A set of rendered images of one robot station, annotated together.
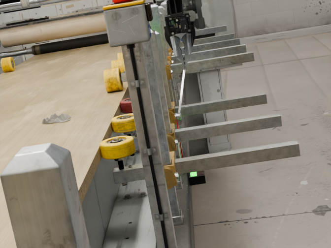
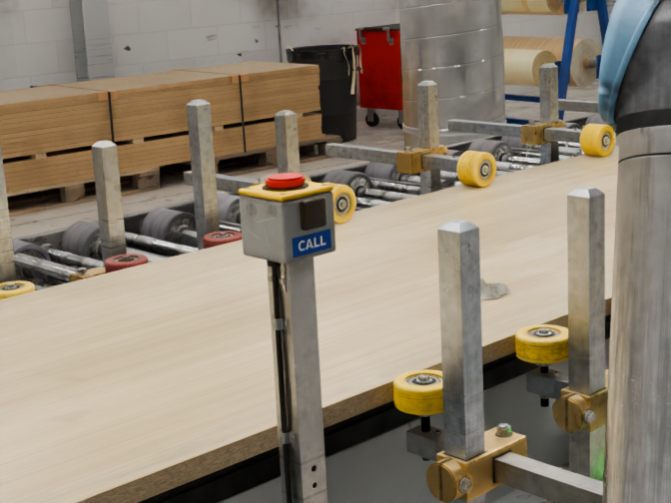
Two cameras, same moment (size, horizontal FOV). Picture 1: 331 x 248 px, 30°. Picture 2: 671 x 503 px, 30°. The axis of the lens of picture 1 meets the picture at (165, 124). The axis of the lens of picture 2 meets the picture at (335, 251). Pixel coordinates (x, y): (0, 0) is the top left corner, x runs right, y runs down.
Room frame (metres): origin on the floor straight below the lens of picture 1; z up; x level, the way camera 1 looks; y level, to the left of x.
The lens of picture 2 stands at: (0.23, -0.87, 1.46)
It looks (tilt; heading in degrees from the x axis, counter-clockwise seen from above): 14 degrees down; 44
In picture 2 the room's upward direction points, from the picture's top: 3 degrees counter-clockwise
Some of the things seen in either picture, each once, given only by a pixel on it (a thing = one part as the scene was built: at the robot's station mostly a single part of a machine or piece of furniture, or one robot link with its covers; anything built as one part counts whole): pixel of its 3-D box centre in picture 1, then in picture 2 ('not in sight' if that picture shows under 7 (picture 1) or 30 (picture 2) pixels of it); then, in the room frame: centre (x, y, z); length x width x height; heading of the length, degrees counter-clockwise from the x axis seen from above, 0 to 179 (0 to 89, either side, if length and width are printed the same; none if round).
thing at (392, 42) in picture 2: not in sight; (406, 74); (8.04, 5.78, 0.41); 0.76 x 0.48 x 0.81; 179
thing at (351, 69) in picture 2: not in sight; (325, 92); (7.10, 5.81, 0.36); 0.58 x 0.56 x 0.72; 82
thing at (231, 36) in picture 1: (195, 42); not in sight; (2.88, -0.20, 0.95); 0.36 x 0.03 x 0.03; 87
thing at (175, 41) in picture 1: (177, 50); not in sight; (1.81, -0.07, 1.04); 0.06 x 0.03 x 0.09; 177
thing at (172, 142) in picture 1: (166, 139); (596, 400); (1.62, 0.00, 0.83); 0.13 x 0.06 x 0.05; 177
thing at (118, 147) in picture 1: (120, 161); (425, 417); (1.40, 0.12, 0.85); 0.08 x 0.08 x 0.11
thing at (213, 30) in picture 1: (181, 35); not in sight; (3.38, -0.16, 0.95); 0.50 x 0.04 x 0.04; 87
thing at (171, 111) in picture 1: (166, 114); not in sight; (1.87, -0.01, 0.85); 0.13 x 0.06 x 0.05; 177
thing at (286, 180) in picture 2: (123, 1); (285, 184); (1.09, 0.04, 1.22); 0.04 x 0.04 x 0.02
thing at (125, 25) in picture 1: (128, 24); (288, 223); (1.09, 0.04, 1.18); 0.07 x 0.07 x 0.08; 87
